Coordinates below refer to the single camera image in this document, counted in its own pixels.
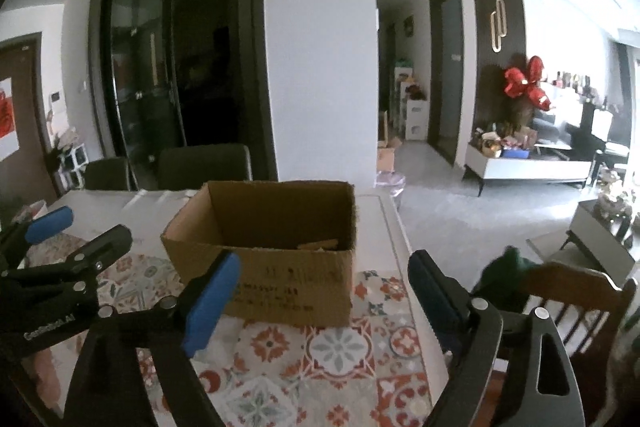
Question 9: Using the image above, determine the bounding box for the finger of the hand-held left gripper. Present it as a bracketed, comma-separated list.
[0, 206, 75, 270]
[0, 224, 133, 308]

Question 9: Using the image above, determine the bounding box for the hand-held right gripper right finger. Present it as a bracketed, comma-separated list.
[407, 249, 586, 427]

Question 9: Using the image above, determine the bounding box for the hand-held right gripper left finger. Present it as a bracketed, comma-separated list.
[62, 251, 242, 427]

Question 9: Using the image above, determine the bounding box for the brown cardboard box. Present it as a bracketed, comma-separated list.
[160, 180, 357, 328]

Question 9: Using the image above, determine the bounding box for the dark upholstered chair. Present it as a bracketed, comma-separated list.
[157, 144, 252, 190]
[82, 157, 132, 192]

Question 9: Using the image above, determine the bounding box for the dark green cloth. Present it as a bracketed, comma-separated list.
[472, 247, 543, 313]

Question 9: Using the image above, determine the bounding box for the white flower arrangement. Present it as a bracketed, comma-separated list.
[47, 127, 81, 162]

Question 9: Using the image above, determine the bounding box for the red door poster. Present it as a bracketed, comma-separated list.
[0, 77, 18, 140]

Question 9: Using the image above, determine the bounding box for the clear purple stool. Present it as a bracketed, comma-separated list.
[375, 172, 407, 198]

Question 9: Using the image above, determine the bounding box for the floral patterned table mat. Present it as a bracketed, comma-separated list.
[20, 232, 436, 427]

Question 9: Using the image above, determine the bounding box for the small floor cardboard box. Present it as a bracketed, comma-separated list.
[376, 137, 403, 172]

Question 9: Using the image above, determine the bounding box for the brown entry door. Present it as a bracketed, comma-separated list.
[0, 32, 58, 208]

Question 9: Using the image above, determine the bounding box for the brown wooden chair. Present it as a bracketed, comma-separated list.
[470, 257, 638, 427]

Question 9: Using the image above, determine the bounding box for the white low cabinet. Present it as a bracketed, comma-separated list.
[462, 142, 593, 198]

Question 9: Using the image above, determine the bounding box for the dark coffee table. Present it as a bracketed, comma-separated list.
[560, 199, 640, 278]

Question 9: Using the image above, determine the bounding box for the white hallway shelf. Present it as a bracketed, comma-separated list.
[395, 66, 428, 142]

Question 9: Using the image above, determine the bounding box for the dark glass sliding door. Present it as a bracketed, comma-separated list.
[90, 0, 278, 192]

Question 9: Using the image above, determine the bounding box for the grey hallway door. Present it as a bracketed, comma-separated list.
[427, 0, 463, 166]

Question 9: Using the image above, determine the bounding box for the red balloon decoration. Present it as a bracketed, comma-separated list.
[504, 55, 556, 110]

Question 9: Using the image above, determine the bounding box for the row of bottles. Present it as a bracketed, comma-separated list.
[552, 71, 601, 95]

